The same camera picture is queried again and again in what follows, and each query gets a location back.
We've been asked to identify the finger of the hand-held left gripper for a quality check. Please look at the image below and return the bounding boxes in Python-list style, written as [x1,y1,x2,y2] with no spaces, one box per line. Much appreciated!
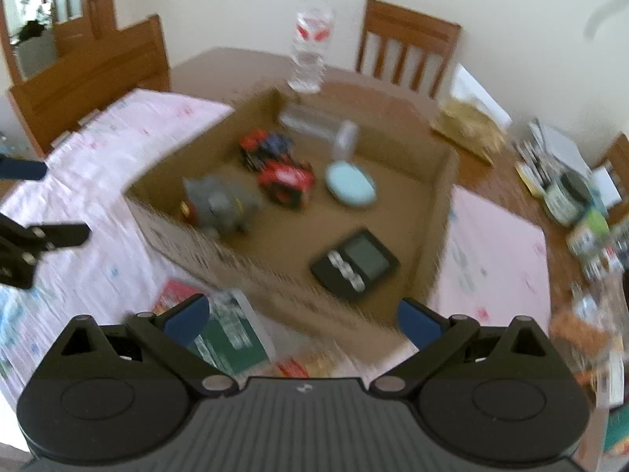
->
[0,212,90,262]
[0,154,49,182]

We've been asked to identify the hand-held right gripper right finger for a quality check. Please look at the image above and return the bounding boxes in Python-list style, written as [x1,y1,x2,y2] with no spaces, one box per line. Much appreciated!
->
[370,298,563,398]

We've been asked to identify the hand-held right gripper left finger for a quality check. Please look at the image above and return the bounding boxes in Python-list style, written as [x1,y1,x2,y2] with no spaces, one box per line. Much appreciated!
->
[58,293,235,398]

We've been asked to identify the white medical cotton pack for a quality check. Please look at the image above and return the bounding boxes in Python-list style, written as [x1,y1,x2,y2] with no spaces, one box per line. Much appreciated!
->
[189,289,277,377]

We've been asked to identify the black digital timer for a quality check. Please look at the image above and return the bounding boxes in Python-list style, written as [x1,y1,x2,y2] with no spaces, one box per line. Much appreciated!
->
[310,229,402,304]

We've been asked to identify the grey elephant toy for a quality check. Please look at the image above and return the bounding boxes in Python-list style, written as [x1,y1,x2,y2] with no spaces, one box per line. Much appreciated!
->
[179,173,265,243]

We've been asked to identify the cardboard box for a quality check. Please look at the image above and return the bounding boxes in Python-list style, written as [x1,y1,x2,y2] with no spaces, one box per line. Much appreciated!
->
[125,87,461,351]

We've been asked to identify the light blue oval case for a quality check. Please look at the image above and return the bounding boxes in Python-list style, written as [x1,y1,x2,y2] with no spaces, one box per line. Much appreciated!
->
[325,160,379,208]

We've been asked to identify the red toy train block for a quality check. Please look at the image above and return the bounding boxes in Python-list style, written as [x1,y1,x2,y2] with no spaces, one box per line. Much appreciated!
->
[258,159,316,208]

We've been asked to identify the blue black toy cube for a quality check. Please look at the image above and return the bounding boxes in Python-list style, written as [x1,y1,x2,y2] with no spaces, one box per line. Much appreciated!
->
[239,129,296,173]

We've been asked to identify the clear plastic cup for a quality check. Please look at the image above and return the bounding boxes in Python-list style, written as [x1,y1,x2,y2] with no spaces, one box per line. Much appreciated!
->
[278,105,362,161]

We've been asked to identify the pink floral tablecloth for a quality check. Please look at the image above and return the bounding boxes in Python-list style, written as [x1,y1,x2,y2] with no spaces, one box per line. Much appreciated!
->
[0,89,549,406]

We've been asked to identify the wooden chair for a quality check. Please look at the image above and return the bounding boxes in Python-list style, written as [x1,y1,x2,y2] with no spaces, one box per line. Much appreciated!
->
[7,15,173,156]
[596,133,629,184]
[355,0,463,100]

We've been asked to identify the orange snack packets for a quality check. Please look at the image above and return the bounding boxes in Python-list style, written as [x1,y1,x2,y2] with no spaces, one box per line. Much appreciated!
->
[549,311,611,357]

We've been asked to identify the wooden door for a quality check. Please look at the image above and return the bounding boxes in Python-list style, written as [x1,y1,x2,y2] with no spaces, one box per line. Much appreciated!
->
[0,0,120,85]

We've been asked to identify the green-lid small bottle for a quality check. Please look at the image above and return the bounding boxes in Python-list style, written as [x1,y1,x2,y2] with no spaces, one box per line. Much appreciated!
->
[566,208,613,257]

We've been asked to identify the orange white small box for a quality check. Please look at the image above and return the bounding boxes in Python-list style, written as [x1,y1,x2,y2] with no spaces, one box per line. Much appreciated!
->
[577,347,628,410]

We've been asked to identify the yellow bag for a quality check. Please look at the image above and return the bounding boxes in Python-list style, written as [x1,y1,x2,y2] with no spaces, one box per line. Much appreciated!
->
[431,97,510,166]

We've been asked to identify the stack of papers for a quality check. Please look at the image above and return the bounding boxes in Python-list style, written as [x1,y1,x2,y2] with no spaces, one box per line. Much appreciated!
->
[527,118,591,180]

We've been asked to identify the white envelope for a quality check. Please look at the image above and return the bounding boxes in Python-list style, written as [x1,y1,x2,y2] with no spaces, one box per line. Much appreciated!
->
[589,166,622,208]

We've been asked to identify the clear plastic water bottle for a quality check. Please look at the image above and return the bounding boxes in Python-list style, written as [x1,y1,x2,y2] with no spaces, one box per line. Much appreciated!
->
[287,0,337,94]

